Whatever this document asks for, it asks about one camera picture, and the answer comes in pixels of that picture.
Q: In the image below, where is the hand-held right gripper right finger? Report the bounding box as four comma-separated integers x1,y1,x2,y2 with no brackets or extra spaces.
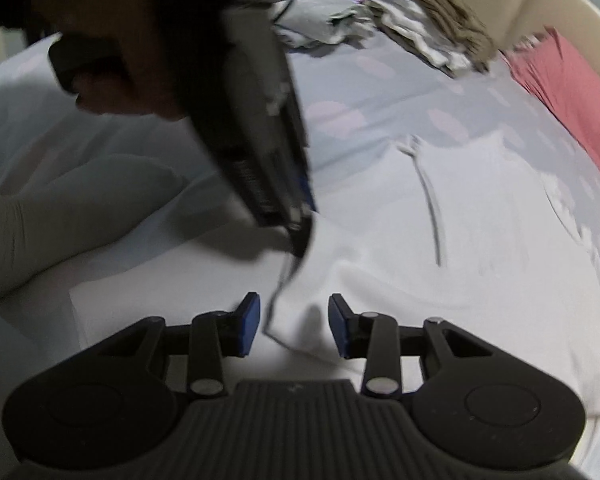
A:
328,292,496,401

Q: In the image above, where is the polka dot bed sheet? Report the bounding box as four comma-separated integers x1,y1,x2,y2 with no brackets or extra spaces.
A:
0,0,600,480

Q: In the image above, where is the pink pillow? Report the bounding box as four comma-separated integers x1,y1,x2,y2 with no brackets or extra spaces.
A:
500,27,600,196

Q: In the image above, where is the folded white grey cloth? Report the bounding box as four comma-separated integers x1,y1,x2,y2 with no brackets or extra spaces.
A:
272,0,476,78

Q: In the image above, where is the pale cloth bundle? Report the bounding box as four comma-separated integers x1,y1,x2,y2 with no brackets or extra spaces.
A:
0,152,191,303

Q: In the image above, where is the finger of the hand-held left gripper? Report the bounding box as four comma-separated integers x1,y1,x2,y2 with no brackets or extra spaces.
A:
277,187,321,263

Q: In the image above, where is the white long-sleeve sweater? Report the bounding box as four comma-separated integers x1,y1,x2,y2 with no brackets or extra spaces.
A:
67,130,600,421

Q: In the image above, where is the striped folded cloth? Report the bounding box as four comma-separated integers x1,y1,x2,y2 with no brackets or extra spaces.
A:
365,0,498,73

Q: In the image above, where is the person's left hand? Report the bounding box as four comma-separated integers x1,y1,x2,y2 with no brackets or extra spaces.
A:
30,0,191,121

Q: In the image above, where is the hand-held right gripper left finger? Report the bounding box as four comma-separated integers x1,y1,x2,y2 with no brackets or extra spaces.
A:
97,291,262,401

